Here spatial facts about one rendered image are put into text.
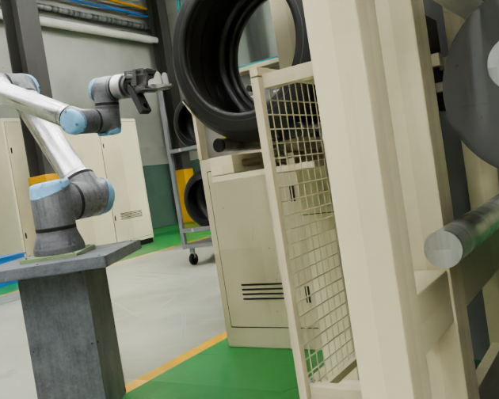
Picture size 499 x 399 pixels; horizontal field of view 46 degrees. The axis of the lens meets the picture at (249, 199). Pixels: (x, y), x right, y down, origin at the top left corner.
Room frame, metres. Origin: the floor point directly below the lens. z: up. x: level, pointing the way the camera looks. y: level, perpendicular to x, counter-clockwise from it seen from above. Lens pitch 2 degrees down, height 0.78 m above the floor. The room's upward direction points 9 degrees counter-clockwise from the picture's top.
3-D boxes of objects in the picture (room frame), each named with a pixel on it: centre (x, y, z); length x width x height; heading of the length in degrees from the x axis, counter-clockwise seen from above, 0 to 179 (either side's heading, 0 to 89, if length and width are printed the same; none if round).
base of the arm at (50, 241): (2.21, 0.74, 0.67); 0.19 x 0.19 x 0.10
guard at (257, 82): (1.54, -0.29, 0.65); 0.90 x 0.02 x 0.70; 147
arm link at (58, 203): (2.22, 0.74, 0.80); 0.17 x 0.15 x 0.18; 145
